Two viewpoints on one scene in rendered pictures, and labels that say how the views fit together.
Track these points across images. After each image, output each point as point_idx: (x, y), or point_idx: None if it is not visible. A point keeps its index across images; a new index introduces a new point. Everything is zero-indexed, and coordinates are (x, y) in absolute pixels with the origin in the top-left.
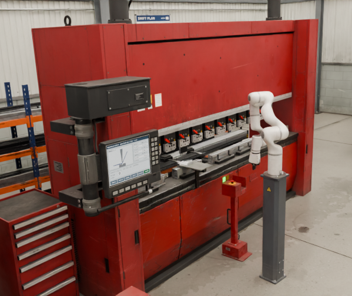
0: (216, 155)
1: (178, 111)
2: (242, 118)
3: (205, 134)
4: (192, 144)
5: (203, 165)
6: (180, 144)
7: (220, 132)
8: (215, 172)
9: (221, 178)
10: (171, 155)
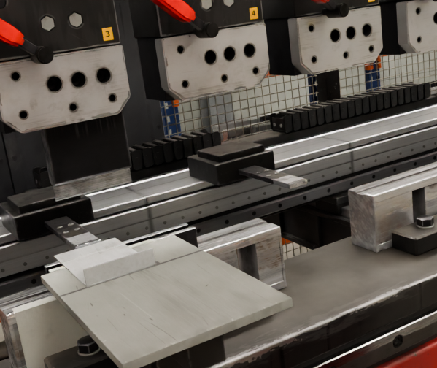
0: (407, 198)
1: None
2: None
3: (301, 44)
4: (302, 131)
5: (206, 295)
6: (5, 103)
7: (434, 39)
8: (375, 323)
9: (430, 356)
10: (128, 194)
